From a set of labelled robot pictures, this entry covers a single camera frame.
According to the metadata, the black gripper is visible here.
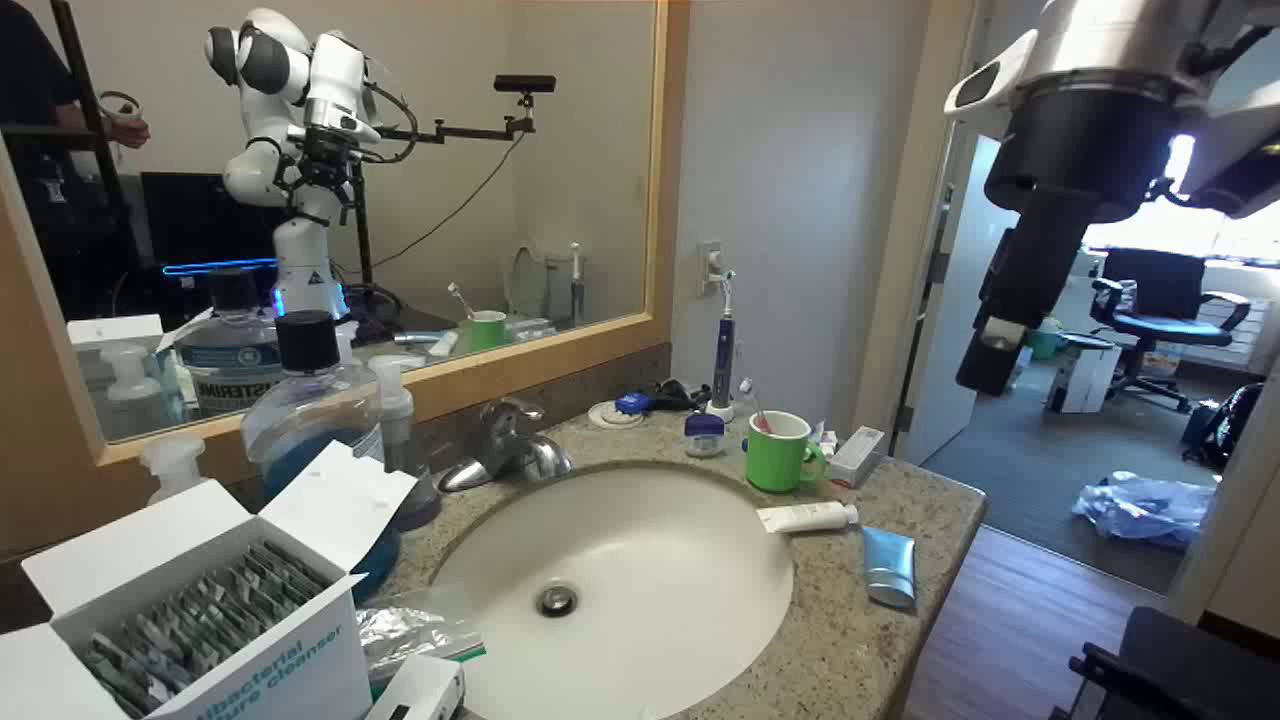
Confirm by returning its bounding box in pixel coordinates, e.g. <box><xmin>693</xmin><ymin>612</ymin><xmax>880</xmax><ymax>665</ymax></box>
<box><xmin>953</xmin><ymin>73</ymin><xmax>1197</xmax><ymax>400</ymax></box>

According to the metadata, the grey blue cosmetic tube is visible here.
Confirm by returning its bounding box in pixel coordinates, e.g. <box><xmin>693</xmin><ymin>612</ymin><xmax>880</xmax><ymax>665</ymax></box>
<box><xmin>858</xmin><ymin>521</ymin><xmax>924</xmax><ymax>616</ymax></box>

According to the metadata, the white cream tube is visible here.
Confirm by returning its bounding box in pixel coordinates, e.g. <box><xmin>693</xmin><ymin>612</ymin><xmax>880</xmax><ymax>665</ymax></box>
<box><xmin>753</xmin><ymin>496</ymin><xmax>865</xmax><ymax>540</ymax></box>

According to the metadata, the white door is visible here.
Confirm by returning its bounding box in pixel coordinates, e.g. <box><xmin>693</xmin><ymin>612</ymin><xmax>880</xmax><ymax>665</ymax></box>
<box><xmin>888</xmin><ymin>122</ymin><xmax>1010</xmax><ymax>466</ymax></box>

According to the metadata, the white floor box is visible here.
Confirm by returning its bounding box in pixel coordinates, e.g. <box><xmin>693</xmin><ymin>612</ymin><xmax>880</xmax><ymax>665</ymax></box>
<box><xmin>1043</xmin><ymin>333</ymin><xmax>1127</xmax><ymax>419</ymax></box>

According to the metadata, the black office chair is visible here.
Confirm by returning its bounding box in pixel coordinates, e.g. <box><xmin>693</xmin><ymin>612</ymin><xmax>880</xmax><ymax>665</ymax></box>
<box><xmin>1088</xmin><ymin>244</ymin><xmax>1256</xmax><ymax>410</ymax></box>

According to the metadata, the blue plastic bag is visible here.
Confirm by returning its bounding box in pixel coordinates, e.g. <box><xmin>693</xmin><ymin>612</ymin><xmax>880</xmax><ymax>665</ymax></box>
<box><xmin>1073</xmin><ymin>466</ymin><xmax>1220</xmax><ymax>551</ymax></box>

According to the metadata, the green mug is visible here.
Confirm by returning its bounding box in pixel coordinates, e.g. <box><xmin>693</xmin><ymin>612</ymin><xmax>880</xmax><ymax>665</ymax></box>
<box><xmin>742</xmin><ymin>405</ymin><xmax>831</xmax><ymax>499</ymax></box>

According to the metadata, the black bag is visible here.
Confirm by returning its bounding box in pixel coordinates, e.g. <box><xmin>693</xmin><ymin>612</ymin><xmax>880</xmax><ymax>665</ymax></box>
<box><xmin>1175</xmin><ymin>374</ymin><xmax>1267</xmax><ymax>475</ymax></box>

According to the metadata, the blue electric toothbrush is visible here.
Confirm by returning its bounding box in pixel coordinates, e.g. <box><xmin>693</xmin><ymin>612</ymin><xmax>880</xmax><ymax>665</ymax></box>
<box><xmin>703</xmin><ymin>251</ymin><xmax>745</xmax><ymax>419</ymax></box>

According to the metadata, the small jar with blue lid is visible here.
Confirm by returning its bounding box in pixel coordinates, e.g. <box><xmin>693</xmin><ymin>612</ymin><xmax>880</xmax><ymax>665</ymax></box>
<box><xmin>680</xmin><ymin>405</ymin><xmax>738</xmax><ymax>465</ymax></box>

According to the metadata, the granite top vanity cabinet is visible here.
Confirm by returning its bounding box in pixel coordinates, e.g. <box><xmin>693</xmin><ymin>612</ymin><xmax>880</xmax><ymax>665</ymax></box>
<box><xmin>356</xmin><ymin>396</ymin><xmax>993</xmax><ymax>720</ymax></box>

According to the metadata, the white oval sink basin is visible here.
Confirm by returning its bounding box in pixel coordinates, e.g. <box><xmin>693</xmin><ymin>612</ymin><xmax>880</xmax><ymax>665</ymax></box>
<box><xmin>426</xmin><ymin>454</ymin><xmax>801</xmax><ymax>720</ymax></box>

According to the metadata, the chrome faucet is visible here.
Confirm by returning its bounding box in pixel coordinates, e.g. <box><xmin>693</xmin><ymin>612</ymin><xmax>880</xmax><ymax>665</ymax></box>
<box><xmin>436</xmin><ymin>396</ymin><xmax>576</xmax><ymax>496</ymax></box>

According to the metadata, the small clear soap bottle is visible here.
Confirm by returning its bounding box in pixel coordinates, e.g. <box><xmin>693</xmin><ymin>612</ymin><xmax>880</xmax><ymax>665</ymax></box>
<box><xmin>364</xmin><ymin>350</ymin><xmax>419</xmax><ymax>470</ymax></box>

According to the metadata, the wood framed mirror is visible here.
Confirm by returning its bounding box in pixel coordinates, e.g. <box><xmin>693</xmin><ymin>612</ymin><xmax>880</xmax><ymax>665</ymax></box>
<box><xmin>0</xmin><ymin>0</ymin><xmax>696</xmax><ymax>470</ymax></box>

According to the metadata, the crumpled pale wrapper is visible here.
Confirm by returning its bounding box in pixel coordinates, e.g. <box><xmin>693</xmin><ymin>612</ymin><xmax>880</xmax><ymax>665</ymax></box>
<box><xmin>353</xmin><ymin>603</ymin><xmax>492</xmax><ymax>701</ymax></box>

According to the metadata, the small white box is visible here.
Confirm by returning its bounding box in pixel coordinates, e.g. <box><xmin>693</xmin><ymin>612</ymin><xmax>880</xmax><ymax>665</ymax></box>
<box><xmin>359</xmin><ymin>652</ymin><xmax>470</xmax><ymax>720</ymax></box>

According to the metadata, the blue mouthwash bottle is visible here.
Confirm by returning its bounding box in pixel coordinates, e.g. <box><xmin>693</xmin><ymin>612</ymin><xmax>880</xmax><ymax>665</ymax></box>
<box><xmin>240</xmin><ymin>307</ymin><xmax>405</xmax><ymax>594</ymax></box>

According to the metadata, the white spray bottle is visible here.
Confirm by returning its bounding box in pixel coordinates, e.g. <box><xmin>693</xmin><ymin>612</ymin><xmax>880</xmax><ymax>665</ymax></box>
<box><xmin>137</xmin><ymin>431</ymin><xmax>214</xmax><ymax>508</ymax></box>

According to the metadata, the open white carton box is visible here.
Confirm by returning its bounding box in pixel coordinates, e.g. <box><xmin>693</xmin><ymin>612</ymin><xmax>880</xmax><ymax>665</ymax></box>
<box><xmin>0</xmin><ymin>436</ymin><xmax>426</xmax><ymax>720</ymax></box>

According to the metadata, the wall power outlet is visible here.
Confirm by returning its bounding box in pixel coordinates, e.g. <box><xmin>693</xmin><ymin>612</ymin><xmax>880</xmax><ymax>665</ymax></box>
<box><xmin>693</xmin><ymin>237</ymin><xmax>742</xmax><ymax>302</ymax></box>

